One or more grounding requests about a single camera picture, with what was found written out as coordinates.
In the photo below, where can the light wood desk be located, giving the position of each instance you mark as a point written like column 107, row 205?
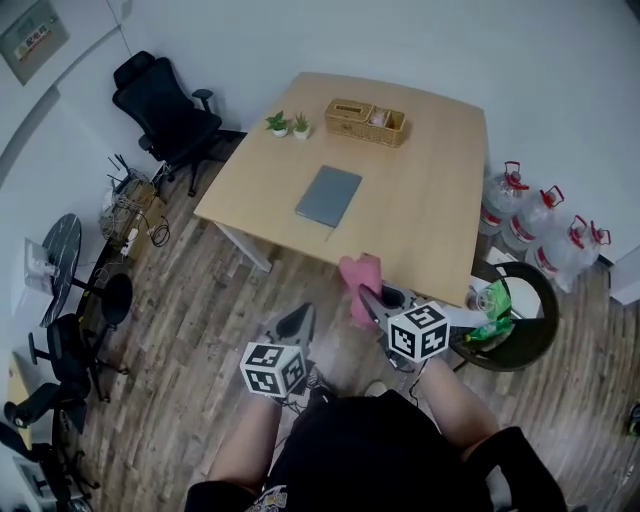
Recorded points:
column 20, row 395

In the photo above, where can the round black marble table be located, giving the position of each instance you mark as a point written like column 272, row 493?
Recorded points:
column 65, row 250

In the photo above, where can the wicker tissue box basket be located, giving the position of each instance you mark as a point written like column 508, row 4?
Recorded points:
column 345, row 120

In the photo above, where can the white table leg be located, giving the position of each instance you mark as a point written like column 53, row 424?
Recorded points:
column 247, row 247

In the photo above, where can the person's black clothed body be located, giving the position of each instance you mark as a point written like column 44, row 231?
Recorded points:
column 360, row 450

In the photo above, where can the person's right forearm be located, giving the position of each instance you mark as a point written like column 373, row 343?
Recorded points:
column 455, row 405

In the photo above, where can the grey wall panel box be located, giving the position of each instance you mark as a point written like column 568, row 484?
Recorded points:
column 32, row 37

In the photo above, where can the white shelf rack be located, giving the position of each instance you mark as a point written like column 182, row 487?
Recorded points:
column 27, row 480

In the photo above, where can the pink tissue pack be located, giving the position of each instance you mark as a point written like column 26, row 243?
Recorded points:
column 378, row 117

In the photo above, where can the broad-leaf plant in white pot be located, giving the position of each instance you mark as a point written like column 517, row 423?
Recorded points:
column 277, row 122

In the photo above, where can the spiky plant in white pot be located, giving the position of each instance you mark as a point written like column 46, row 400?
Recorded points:
column 301, row 130

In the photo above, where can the green plastic bottle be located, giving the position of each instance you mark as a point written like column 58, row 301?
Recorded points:
column 487, row 331

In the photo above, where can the white power strip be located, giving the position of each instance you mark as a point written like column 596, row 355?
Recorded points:
column 129, row 242

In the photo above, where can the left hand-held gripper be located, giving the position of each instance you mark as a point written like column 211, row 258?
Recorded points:
column 272, row 370

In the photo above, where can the white cabinet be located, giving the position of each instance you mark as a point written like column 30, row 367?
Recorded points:
column 627, row 280

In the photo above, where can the white panel in bin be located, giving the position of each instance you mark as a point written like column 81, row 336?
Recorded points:
column 525, row 300

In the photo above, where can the black router with antennas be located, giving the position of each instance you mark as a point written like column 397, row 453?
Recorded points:
column 120, row 170

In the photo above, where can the person's light shoe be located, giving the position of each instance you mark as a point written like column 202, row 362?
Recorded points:
column 376, row 388

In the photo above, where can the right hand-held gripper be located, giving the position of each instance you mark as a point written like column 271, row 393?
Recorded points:
column 420, row 332

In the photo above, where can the grey laptop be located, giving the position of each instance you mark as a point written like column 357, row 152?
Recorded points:
column 327, row 195

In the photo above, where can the white box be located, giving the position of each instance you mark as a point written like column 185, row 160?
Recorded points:
column 35, row 265

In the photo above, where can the person's left forearm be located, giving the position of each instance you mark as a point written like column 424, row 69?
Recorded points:
column 245, row 440

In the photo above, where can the black and green device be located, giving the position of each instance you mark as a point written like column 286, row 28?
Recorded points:
column 635, row 420

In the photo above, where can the clear glass cup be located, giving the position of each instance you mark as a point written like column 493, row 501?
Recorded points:
column 484, row 300

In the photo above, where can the pink cloth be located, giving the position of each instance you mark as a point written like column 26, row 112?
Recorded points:
column 362, row 272

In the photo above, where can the dark wicker waste bin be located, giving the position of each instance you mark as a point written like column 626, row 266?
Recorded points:
column 540, row 330

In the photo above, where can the black headrest office chair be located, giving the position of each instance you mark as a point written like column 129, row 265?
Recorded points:
column 160, row 110

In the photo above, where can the green plastic bag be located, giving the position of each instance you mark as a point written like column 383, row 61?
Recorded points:
column 497, row 300

